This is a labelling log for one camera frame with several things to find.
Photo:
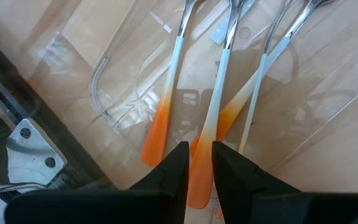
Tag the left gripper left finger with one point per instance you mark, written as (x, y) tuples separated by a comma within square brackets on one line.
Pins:
[(135, 205)]

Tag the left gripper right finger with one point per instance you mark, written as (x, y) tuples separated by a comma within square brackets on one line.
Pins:
[(275, 205)]

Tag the clear plastic bin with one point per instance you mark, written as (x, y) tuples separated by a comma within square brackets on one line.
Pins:
[(120, 93)]

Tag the silver mounting bracket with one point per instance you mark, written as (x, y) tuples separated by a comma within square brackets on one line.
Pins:
[(33, 152)]

